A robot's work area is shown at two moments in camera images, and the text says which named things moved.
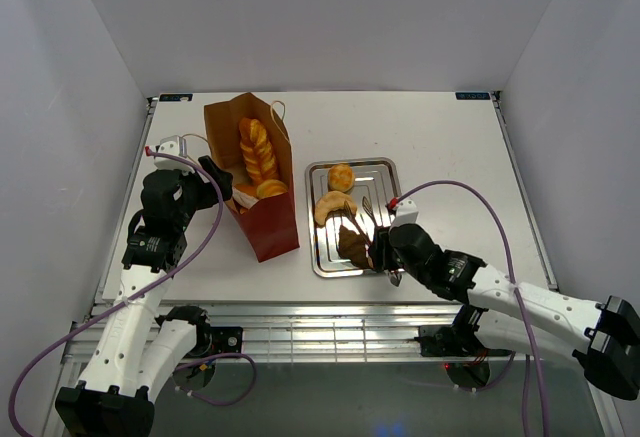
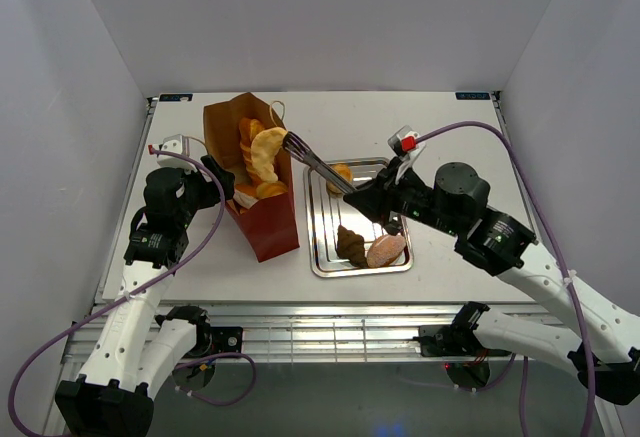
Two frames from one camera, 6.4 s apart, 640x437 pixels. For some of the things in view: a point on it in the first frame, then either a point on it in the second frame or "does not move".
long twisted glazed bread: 259,154 does not move
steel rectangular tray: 375,186 does not move
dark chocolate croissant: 353,247 does not move
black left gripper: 223,179 does not move
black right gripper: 382,248 to 376,198
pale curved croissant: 329,202 to 265,146
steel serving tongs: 395,277 to 296,146
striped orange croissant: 270,187 does not move
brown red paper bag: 251,142 does not move
